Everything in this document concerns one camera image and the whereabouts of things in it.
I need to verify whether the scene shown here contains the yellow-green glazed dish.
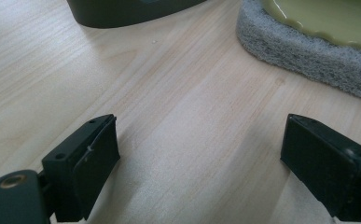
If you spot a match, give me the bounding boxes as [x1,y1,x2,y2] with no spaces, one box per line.
[260,0,361,58]

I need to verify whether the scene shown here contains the dark grey container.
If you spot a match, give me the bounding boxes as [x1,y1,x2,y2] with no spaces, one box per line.
[65,0,208,30]

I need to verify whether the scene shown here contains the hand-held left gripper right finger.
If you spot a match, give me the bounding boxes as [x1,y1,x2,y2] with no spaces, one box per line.
[280,113,361,223]

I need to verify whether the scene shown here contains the grey felt mat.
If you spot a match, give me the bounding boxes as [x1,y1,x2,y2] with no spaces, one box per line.
[235,0,361,103]

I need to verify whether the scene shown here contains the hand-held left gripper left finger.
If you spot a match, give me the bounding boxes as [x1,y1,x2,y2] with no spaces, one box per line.
[41,113,121,223]

